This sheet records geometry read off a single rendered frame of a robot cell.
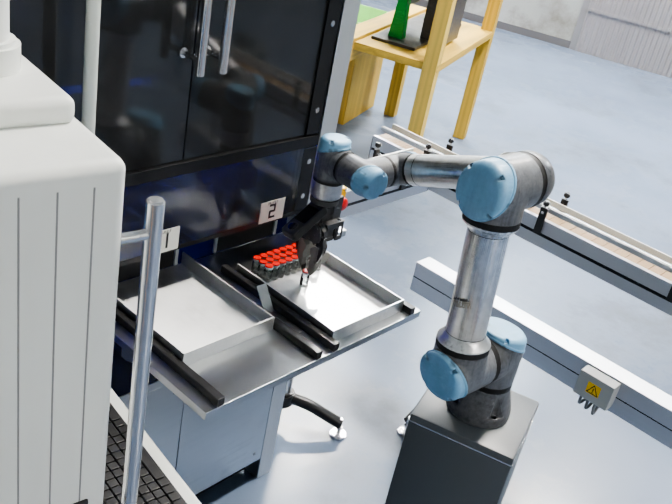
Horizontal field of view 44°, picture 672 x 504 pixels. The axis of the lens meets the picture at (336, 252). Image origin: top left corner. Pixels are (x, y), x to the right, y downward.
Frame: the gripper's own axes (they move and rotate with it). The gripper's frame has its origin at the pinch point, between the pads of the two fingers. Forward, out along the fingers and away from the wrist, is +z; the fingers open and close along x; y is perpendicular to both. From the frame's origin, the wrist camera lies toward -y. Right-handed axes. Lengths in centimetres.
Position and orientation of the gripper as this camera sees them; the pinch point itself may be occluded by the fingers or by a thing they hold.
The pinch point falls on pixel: (305, 268)
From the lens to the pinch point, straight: 209.6
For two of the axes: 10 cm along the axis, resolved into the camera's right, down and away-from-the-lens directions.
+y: 6.8, -2.4, 6.9
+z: -1.8, 8.6, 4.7
